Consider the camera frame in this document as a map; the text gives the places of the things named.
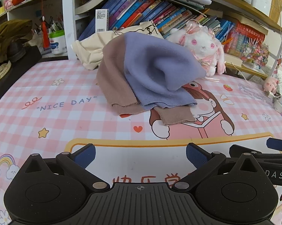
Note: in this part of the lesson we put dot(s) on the olive green cloth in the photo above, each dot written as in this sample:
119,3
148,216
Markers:
7,35

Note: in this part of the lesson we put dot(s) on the white pen cup green lid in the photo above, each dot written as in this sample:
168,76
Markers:
58,43

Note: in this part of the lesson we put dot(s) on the thick cream flat book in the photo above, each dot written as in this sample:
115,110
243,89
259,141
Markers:
246,22

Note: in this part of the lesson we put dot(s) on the small pink pig plush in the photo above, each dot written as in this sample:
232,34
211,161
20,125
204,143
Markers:
271,84

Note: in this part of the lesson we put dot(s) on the white bookshelf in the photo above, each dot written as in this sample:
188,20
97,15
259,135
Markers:
69,16

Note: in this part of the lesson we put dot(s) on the pink checked desk mat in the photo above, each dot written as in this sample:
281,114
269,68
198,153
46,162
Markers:
61,121

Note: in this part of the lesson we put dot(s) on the purple and brown sweater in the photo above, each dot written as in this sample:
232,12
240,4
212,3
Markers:
150,58

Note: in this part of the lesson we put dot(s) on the white box with barcode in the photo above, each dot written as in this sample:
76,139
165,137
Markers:
101,20

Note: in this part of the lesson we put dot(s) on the white and pink bunny plush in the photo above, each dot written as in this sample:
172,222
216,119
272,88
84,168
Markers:
201,42

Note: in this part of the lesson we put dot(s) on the bunch of pens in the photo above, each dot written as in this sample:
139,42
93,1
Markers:
54,24

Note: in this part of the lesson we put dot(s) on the white power strip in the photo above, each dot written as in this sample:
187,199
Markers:
278,104

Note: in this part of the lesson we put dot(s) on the red book set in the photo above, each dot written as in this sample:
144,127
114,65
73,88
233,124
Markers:
247,34

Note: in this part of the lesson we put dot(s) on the row of books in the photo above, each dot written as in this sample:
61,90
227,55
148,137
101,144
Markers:
141,8

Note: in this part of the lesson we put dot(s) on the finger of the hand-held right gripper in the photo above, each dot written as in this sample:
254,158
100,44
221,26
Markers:
262,155
278,144

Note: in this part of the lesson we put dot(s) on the thick cream leaning book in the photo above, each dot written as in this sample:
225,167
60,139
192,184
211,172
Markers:
96,2

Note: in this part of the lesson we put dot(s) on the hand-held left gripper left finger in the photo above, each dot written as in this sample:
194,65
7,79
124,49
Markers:
85,155

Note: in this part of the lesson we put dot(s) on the white storage box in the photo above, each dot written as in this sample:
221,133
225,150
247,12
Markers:
261,2

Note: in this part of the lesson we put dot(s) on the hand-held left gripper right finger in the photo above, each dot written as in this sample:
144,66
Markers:
195,155

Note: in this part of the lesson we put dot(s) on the wooden shelf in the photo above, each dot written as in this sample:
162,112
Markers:
251,71

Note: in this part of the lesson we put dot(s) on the red tassel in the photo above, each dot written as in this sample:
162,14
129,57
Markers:
45,32

